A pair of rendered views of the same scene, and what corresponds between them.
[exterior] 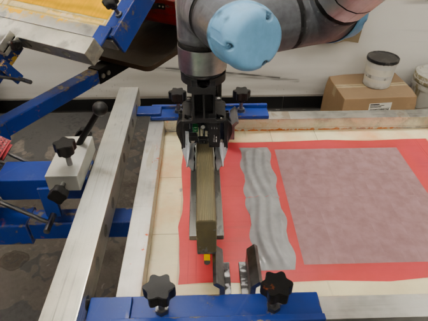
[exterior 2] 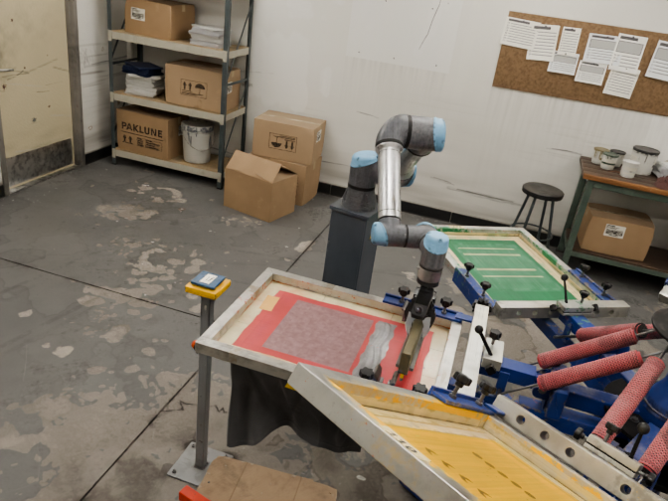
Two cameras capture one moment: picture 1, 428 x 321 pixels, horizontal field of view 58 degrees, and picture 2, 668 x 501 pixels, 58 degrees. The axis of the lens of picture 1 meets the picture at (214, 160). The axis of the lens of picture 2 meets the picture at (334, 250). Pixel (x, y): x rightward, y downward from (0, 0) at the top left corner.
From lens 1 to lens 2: 239 cm
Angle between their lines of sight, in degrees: 115
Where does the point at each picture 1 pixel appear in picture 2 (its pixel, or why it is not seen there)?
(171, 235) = (433, 348)
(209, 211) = not seen: hidden behind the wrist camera
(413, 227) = (308, 314)
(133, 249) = (454, 336)
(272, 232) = (382, 331)
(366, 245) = (339, 316)
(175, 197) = (427, 364)
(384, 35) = not seen: outside the picture
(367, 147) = (281, 352)
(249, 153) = not seen: hidden behind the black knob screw
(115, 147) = (468, 364)
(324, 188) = (336, 341)
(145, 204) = (447, 352)
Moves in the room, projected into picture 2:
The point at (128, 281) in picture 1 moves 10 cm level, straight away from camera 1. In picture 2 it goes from (456, 327) to (462, 343)
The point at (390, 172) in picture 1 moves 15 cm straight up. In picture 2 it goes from (287, 336) to (291, 298)
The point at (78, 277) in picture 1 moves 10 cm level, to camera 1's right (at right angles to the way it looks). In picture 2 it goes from (477, 316) to (449, 308)
